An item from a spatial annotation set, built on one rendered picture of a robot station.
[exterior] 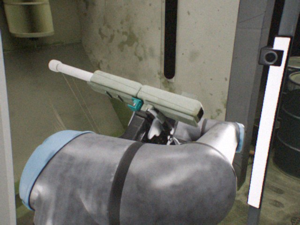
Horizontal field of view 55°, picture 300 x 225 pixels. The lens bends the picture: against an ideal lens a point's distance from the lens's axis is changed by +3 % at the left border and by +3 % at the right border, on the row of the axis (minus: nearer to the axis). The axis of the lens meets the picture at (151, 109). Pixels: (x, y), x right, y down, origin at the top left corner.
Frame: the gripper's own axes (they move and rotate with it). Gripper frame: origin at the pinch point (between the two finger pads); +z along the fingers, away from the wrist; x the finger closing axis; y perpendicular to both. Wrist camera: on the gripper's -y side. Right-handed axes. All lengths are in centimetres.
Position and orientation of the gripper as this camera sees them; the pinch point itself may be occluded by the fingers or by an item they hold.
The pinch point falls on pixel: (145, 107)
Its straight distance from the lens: 62.9
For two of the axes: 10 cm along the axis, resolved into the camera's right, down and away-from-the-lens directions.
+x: -8.2, -3.1, 4.9
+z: -3.0, -5.0, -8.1
